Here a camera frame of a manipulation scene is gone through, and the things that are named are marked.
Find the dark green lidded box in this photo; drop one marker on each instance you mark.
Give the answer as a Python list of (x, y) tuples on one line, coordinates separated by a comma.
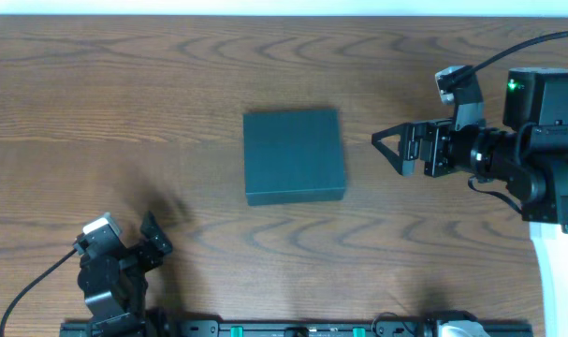
[(293, 156)]

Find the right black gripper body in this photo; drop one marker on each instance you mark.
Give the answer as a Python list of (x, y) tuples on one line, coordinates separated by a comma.
[(433, 147)]

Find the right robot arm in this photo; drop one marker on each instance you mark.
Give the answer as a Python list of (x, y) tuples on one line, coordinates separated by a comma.
[(530, 155)]

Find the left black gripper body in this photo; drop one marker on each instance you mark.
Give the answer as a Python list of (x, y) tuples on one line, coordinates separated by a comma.
[(140, 253)]

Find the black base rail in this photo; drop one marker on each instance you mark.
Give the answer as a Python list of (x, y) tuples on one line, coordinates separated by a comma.
[(382, 328)]

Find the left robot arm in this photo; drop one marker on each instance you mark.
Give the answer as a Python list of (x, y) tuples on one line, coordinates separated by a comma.
[(113, 277)]

